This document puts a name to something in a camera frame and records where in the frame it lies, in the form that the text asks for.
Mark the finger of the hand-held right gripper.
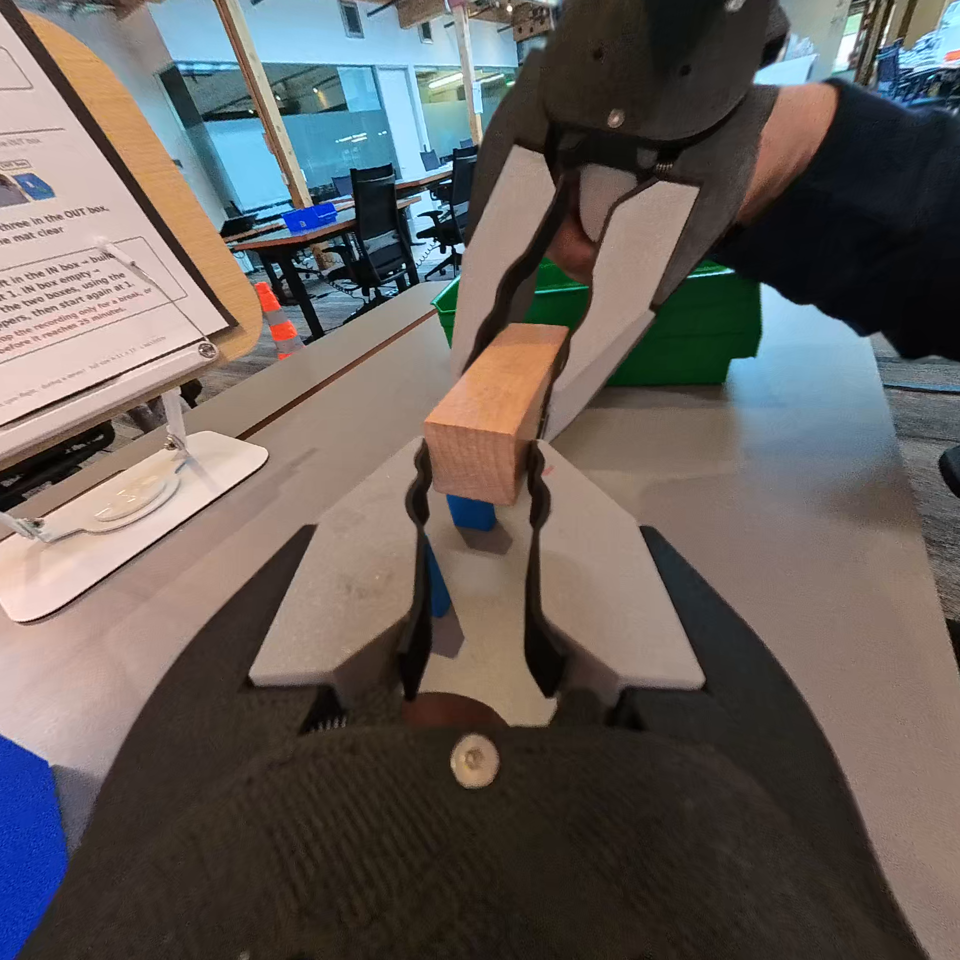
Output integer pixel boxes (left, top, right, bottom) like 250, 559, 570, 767
541, 163, 704, 444
448, 144, 575, 378

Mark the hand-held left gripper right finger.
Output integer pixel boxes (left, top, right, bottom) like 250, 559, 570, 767
522, 441, 708, 699

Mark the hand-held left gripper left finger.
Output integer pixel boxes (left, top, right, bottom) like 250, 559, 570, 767
247, 438, 436, 702

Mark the green plastic bin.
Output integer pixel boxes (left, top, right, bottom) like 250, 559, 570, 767
431, 258, 762, 389

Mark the blue rectangular block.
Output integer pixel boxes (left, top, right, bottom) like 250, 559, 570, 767
446, 493, 498, 532
423, 536, 453, 618

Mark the tan wooden block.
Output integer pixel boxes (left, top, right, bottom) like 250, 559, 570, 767
422, 322, 571, 507

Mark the blue plastic bin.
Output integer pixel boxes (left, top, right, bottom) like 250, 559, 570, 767
0, 735, 70, 960

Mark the person's right forearm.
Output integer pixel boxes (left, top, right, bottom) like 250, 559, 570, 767
708, 78, 960, 361

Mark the person's right hand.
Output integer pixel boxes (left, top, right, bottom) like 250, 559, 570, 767
546, 81, 840, 280

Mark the black office chair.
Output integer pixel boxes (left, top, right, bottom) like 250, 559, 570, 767
414, 144, 481, 280
0, 421, 119, 513
326, 163, 420, 321

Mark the wooden background table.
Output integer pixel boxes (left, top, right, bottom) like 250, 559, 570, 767
232, 195, 423, 340

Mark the small blue storage bin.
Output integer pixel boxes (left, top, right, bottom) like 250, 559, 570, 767
281, 202, 339, 235

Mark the orange traffic cone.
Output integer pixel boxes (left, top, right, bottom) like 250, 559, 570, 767
253, 281, 307, 361

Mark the wooden backing board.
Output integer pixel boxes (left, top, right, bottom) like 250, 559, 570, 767
22, 9, 265, 366

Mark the printed instruction sheet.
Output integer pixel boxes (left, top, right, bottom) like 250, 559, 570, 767
0, 13, 234, 429

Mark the wooden support post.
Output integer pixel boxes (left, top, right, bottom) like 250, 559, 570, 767
450, 0, 483, 149
213, 0, 314, 213

